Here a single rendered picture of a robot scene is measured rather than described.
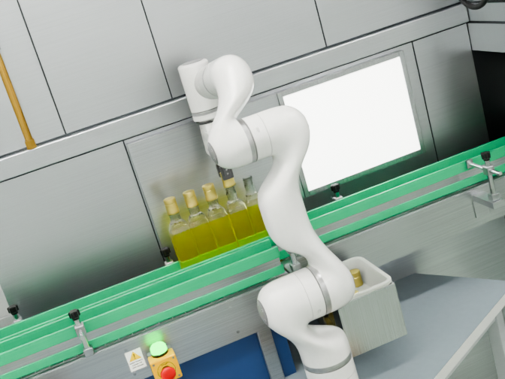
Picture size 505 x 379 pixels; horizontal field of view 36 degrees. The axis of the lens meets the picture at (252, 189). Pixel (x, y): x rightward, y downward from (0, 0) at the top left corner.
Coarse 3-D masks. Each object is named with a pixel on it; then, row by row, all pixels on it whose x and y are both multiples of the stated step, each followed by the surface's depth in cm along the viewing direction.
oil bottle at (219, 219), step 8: (208, 208) 224; (216, 208) 222; (224, 208) 222; (208, 216) 221; (216, 216) 221; (224, 216) 221; (216, 224) 221; (224, 224) 222; (216, 232) 222; (224, 232) 222; (232, 232) 223; (216, 240) 223; (224, 240) 223; (232, 240) 224; (224, 248) 223; (232, 248) 224
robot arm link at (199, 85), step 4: (204, 68) 186; (200, 72) 191; (196, 76) 195; (200, 76) 189; (196, 80) 194; (200, 80) 189; (196, 84) 195; (200, 84) 190; (196, 88) 196; (200, 88) 192; (204, 88) 187; (200, 92) 195; (204, 92) 191; (208, 92) 188; (204, 96) 195; (208, 96) 193; (212, 96) 190; (216, 96) 188
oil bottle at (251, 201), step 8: (256, 192) 225; (248, 200) 223; (256, 200) 224; (248, 208) 224; (256, 208) 224; (256, 216) 225; (256, 224) 225; (264, 224) 226; (256, 232) 226; (264, 232) 226
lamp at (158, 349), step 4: (152, 344) 207; (156, 344) 206; (160, 344) 205; (164, 344) 206; (152, 348) 205; (156, 348) 205; (160, 348) 205; (164, 348) 205; (152, 352) 205; (156, 352) 205; (160, 352) 205; (164, 352) 205; (152, 356) 206; (156, 356) 205; (160, 356) 205
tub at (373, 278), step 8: (360, 256) 225; (344, 264) 225; (352, 264) 226; (360, 264) 225; (368, 264) 219; (360, 272) 226; (368, 272) 220; (376, 272) 214; (384, 272) 211; (368, 280) 222; (376, 280) 216; (384, 280) 210; (360, 288) 222; (368, 288) 205; (376, 288) 205; (360, 296) 205
